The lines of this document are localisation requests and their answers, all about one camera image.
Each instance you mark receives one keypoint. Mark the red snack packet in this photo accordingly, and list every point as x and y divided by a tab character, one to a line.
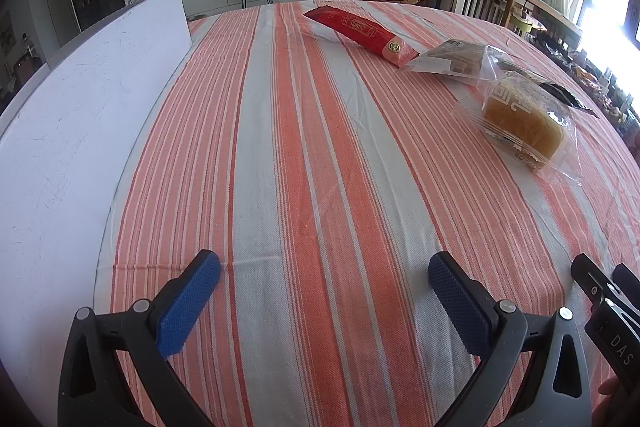
357	27

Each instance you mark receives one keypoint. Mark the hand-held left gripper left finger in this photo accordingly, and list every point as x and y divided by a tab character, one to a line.
187	307

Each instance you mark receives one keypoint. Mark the long black snack packet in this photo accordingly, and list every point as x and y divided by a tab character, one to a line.
565	94

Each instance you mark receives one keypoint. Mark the person's right hand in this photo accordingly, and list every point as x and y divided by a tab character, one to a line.
610	391

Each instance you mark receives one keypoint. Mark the clear-wrapped pastry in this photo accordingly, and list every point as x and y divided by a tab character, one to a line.
452	57

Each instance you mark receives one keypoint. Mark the bread loaf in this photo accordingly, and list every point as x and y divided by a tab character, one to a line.
520	122

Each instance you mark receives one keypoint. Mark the orange striped tablecloth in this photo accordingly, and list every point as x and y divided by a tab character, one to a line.
310	157

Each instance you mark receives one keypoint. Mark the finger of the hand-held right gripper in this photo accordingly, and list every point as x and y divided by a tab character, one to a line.
592	282
627	282

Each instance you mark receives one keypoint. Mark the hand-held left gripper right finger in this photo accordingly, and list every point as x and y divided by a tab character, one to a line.
457	307

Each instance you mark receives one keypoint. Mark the wooden dining table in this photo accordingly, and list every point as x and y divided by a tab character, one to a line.
550	14

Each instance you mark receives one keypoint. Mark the white board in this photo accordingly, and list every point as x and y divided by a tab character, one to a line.
75	132

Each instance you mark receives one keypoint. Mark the pile of assorted clutter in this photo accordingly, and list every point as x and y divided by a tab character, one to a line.
600	77

